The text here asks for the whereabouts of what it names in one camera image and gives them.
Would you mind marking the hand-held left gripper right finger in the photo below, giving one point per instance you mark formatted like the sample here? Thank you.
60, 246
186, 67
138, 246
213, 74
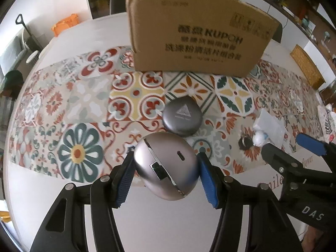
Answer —
210, 181

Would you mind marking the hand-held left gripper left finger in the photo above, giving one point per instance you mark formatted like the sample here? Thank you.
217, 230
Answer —
123, 181

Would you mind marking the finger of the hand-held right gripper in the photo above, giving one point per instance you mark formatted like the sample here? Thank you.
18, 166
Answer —
278, 157
311, 143

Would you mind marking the silver computer mouse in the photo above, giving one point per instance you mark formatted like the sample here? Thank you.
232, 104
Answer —
168, 160

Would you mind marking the brown cardboard box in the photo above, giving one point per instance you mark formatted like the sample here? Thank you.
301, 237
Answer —
199, 39

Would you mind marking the white ball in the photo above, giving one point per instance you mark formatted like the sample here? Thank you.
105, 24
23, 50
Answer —
260, 138

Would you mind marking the clear plastic bag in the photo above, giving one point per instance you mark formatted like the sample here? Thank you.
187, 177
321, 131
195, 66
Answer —
271, 123

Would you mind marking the grey round case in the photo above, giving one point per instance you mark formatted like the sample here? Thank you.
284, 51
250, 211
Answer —
182, 117

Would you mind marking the patterned tile table mat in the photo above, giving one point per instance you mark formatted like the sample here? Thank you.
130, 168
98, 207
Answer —
86, 115

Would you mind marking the woven wicker basket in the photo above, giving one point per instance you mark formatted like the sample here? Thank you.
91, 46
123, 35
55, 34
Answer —
308, 67

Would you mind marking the dark grey dining chair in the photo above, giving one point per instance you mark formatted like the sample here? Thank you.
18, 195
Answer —
118, 0
278, 32

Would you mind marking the clear jar with white lid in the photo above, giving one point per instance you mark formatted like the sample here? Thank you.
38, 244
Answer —
33, 57

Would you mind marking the orange plastic basket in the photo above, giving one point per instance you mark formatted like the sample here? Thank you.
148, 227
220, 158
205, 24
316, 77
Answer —
65, 25

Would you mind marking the grey sofa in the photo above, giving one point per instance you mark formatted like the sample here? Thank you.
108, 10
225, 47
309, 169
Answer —
10, 53

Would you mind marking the black upright vacuum cleaner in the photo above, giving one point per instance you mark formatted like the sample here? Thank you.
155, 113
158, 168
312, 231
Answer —
27, 34

